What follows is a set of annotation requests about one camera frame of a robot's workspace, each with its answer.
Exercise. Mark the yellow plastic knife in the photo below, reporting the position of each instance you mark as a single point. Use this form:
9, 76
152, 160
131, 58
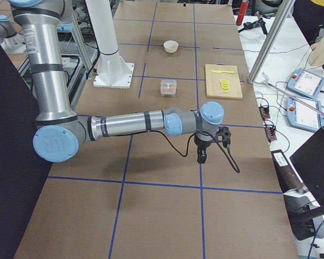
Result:
226, 72

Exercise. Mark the aluminium frame post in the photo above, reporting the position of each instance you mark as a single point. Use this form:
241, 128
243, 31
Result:
281, 15

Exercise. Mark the yellow lemon slices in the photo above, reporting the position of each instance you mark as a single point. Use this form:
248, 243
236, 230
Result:
225, 85

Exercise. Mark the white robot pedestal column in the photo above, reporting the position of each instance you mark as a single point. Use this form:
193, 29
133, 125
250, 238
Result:
112, 70

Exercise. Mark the black monitor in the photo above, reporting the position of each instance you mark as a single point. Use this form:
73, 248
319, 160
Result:
308, 160

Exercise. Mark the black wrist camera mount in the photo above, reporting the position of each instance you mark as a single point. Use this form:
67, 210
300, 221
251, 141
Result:
225, 135

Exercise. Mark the wooden cutting board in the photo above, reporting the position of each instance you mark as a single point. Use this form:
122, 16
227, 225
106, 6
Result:
212, 81

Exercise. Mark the clear plastic egg box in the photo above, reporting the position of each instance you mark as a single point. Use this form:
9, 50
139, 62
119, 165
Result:
168, 87

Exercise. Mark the white bowl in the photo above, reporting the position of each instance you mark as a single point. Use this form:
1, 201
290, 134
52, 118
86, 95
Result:
167, 46

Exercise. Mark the upper teach pendant tablet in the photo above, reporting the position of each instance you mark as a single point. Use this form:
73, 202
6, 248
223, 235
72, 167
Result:
305, 83

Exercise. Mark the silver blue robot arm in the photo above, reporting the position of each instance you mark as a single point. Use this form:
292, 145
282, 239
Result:
61, 131

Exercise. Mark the red cylinder bottle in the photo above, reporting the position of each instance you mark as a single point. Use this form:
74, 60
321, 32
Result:
242, 12

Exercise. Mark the teach pendant tablet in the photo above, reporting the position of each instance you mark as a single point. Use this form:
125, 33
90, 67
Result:
305, 83
303, 117

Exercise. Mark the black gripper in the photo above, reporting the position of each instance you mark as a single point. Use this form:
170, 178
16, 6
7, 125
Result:
200, 145

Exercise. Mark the long metal grabber stick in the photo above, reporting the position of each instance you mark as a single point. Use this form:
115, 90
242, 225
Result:
296, 98

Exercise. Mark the lower teach pendant tablet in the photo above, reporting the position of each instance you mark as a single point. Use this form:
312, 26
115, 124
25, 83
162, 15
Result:
303, 117

